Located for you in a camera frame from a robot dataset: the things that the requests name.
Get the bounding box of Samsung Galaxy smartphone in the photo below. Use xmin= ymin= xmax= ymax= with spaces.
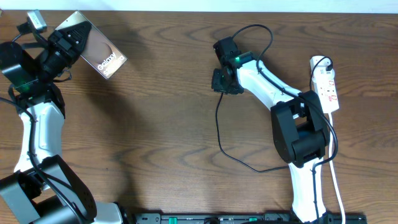
xmin=55 ymin=11 xmax=127 ymax=79

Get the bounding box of black USB charging cable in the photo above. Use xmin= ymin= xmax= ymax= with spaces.
xmin=215 ymin=56 xmax=334 ymax=174

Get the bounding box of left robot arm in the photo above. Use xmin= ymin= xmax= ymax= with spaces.
xmin=1 ymin=19 xmax=131 ymax=223

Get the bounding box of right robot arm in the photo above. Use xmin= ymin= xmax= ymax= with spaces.
xmin=211 ymin=37 xmax=330 ymax=223

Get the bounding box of white USB charger plug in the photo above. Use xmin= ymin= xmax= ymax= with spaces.
xmin=310 ymin=57 xmax=335 ymax=83

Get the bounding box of white power strip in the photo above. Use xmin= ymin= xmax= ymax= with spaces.
xmin=310 ymin=55 xmax=340 ymax=114

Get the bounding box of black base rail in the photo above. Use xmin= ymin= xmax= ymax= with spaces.
xmin=134 ymin=212 xmax=368 ymax=224

